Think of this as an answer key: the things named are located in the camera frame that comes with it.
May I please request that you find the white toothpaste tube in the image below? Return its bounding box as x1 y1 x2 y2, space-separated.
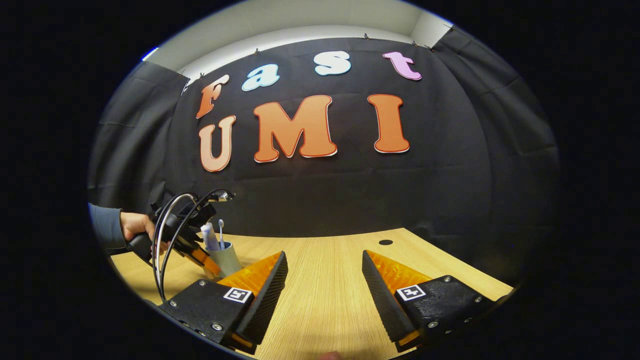
200 222 221 251

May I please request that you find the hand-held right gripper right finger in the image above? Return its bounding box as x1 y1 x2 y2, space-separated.
361 249 514 353

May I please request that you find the wooden desktop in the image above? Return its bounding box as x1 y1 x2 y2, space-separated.
110 227 515 360

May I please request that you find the light blue cup wooden handle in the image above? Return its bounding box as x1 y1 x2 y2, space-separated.
205 241 244 279

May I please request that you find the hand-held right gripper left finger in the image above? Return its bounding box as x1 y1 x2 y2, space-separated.
160 251 289 355

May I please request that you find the black cable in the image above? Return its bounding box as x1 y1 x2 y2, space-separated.
159 189 236 301

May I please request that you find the black backdrop cloth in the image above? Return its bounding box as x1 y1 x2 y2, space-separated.
87 37 561 286

